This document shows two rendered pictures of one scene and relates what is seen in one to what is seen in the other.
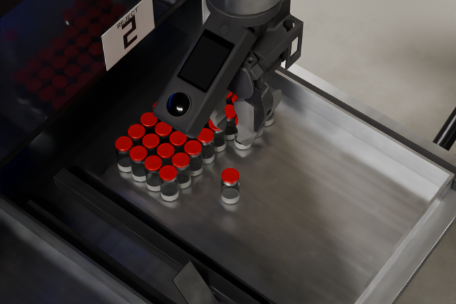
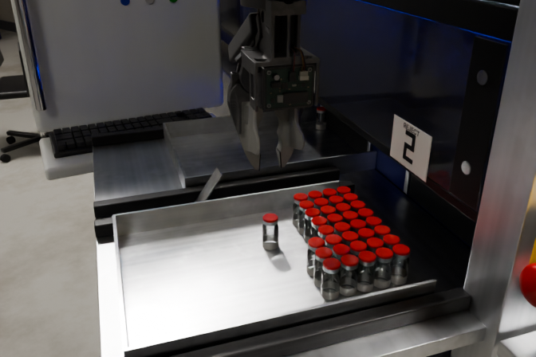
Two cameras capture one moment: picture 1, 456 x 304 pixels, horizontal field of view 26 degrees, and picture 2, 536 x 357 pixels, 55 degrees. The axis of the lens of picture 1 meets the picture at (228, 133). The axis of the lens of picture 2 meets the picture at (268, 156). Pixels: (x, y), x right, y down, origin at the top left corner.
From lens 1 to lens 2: 1.22 m
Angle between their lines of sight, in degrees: 88
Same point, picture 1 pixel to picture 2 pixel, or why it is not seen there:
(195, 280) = (212, 185)
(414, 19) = not seen: outside the picture
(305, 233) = (199, 264)
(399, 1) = not seen: outside the picture
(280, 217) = (226, 260)
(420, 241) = (114, 323)
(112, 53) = (396, 145)
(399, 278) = (106, 293)
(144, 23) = (419, 159)
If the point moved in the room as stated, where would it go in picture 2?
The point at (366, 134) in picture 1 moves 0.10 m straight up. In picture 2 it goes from (242, 334) to (241, 252)
